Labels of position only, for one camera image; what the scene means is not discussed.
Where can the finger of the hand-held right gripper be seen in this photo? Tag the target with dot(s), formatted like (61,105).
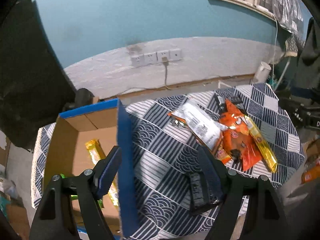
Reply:
(303,91)
(292,112)

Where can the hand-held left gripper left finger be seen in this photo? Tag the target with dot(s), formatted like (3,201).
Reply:
(108,172)

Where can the white wall shelf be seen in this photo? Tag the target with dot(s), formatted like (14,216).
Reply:
(240,3)

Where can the dark jacket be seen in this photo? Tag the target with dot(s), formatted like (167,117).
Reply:
(310,52)

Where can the orange packet on floor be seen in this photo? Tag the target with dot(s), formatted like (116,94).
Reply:
(311,172)

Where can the crumpled plastic bag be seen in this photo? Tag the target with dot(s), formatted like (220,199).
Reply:
(282,2)

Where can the yellow snack bar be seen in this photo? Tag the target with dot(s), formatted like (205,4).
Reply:
(96,152)

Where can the green snack packet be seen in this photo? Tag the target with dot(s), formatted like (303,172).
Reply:
(75,197)

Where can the black snack packet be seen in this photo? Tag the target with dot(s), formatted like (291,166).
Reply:
(231,100)
(198,192)

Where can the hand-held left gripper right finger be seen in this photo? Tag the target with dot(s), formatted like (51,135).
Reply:
(210,175)

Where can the navy patterned tablecloth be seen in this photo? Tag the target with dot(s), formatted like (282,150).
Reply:
(162,170)

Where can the blue cardboard box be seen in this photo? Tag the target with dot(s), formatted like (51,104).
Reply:
(127,155)

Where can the white wall socket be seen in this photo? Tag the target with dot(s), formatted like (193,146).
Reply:
(137,60)
(150,58)
(175,54)
(161,55)

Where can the white and orange snack packet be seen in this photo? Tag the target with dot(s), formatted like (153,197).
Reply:
(200,122)

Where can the long yellow snack packet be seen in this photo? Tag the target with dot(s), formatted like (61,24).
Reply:
(262,145)

